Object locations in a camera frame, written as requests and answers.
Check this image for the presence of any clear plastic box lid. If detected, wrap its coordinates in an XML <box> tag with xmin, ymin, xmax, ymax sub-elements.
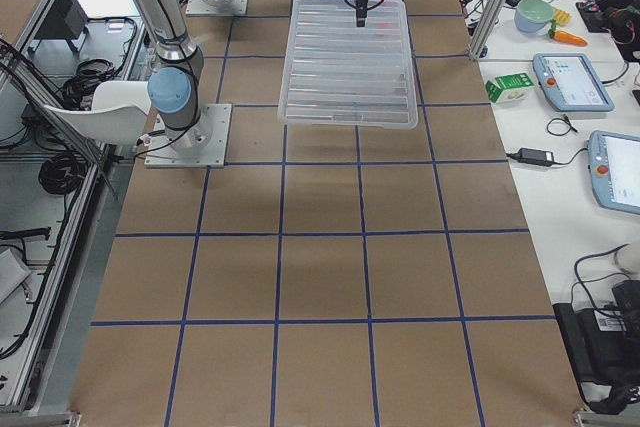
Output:
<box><xmin>278</xmin><ymin>0</ymin><xmax>418</xmax><ymax>130</ymax></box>

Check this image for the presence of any green white carton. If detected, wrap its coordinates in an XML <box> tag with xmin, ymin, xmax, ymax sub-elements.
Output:
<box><xmin>485</xmin><ymin>72</ymin><xmax>534</xmax><ymax>104</ymax></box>

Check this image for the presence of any green bowl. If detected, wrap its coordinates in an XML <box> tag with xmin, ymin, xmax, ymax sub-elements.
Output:
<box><xmin>514</xmin><ymin>0</ymin><xmax>554</xmax><ymax>33</ymax></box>

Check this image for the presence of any yellow toy corn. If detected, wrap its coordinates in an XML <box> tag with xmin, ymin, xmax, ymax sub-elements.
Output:
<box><xmin>552</xmin><ymin>8</ymin><xmax>571</xmax><ymax>27</ymax></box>

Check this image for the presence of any toy carrot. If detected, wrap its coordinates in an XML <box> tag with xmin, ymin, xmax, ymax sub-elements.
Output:
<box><xmin>547</xmin><ymin>20</ymin><xmax>588</xmax><ymax>47</ymax></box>

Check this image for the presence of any teach pendant far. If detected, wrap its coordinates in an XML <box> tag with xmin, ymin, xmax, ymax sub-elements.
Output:
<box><xmin>532</xmin><ymin>53</ymin><xmax>615</xmax><ymax>113</ymax></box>

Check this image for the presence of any teach pendant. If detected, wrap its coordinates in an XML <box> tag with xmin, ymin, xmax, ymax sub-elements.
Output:
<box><xmin>587</xmin><ymin>130</ymin><xmax>639</xmax><ymax>214</ymax></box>
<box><xmin>532</xmin><ymin>53</ymin><xmax>615</xmax><ymax>113</ymax></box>

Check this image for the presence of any black power adapter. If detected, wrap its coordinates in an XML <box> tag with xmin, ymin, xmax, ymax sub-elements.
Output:
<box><xmin>506</xmin><ymin>147</ymin><xmax>555</xmax><ymax>167</ymax></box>

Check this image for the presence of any white chair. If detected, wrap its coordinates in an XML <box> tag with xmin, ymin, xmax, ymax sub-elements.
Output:
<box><xmin>44</xmin><ymin>81</ymin><xmax>151</xmax><ymax>145</ymax></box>

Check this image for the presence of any teach pendant near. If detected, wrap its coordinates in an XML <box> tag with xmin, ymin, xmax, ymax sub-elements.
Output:
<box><xmin>587</xmin><ymin>130</ymin><xmax>639</xmax><ymax>214</ymax></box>

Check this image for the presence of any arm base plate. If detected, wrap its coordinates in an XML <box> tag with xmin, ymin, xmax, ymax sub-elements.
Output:
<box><xmin>144</xmin><ymin>104</ymin><xmax>232</xmax><ymax>168</ymax></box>
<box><xmin>186</xmin><ymin>0</ymin><xmax>248</xmax><ymax>17</ymax></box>

